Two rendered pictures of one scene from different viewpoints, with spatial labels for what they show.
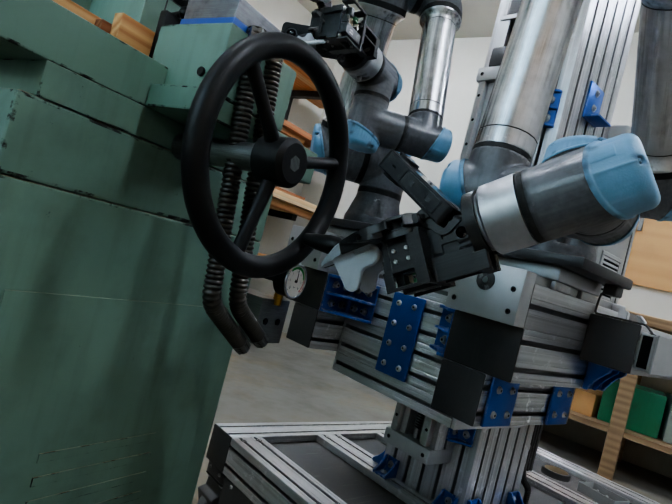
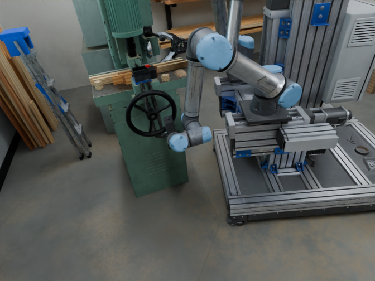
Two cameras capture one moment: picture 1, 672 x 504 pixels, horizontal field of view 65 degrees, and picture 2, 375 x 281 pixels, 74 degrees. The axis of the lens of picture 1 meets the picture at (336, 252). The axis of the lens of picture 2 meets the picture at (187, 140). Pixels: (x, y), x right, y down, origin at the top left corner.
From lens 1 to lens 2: 1.19 m
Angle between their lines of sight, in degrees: 55
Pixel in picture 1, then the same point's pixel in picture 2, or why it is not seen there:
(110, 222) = (136, 120)
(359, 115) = not seen: hidden behind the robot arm
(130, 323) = not seen: hidden behind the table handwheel
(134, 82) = (128, 96)
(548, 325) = (249, 135)
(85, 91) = (119, 104)
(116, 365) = (151, 141)
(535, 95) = (189, 102)
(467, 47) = not seen: outside the picture
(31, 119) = (114, 113)
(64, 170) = (123, 117)
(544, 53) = (189, 91)
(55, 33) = (109, 99)
